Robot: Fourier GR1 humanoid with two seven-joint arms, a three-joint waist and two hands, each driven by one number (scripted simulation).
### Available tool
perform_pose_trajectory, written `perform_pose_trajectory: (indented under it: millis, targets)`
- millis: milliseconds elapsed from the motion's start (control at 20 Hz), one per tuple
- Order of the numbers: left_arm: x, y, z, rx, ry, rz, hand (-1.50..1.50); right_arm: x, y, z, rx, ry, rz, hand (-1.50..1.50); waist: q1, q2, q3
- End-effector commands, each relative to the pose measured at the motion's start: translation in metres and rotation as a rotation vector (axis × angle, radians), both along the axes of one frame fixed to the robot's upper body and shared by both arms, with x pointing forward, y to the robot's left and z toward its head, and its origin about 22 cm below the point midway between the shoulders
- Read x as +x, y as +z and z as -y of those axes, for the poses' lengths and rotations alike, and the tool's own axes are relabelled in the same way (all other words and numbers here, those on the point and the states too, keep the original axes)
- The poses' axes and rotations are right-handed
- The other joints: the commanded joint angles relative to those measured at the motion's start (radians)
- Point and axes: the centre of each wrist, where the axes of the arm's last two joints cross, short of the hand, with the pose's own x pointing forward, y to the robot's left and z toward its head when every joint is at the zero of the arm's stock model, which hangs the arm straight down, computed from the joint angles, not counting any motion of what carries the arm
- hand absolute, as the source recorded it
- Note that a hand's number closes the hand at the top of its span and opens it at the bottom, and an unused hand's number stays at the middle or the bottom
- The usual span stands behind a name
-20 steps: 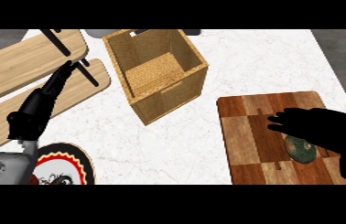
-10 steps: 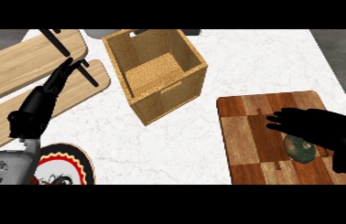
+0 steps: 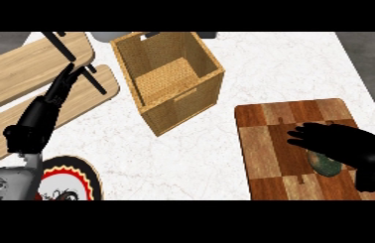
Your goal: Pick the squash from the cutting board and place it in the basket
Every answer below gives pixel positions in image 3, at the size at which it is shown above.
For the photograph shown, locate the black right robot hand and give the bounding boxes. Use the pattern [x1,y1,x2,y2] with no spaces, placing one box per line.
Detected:
[285,122,375,193]

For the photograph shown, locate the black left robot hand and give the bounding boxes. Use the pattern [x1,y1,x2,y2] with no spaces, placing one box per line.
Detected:
[2,61,89,156]

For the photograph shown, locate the brown wooden cutting board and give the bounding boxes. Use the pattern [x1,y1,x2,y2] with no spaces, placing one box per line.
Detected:
[234,97,375,201]

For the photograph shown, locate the wicker basket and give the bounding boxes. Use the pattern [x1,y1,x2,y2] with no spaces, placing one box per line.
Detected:
[108,31,228,138]

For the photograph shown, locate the pale wood cabinet door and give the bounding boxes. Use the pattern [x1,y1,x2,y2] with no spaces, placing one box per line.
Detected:
[0,31,97,108]
[0,63,122,161]

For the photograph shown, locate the red and black rimmed plate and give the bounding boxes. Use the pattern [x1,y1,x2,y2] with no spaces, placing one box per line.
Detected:
[36,155,104,201]

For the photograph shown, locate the pale grey rounded object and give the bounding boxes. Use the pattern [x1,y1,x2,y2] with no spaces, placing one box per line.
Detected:
[91,31,144,44]

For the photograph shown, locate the dark grey object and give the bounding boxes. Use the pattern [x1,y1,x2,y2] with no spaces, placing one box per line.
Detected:
[195,31,221,40]

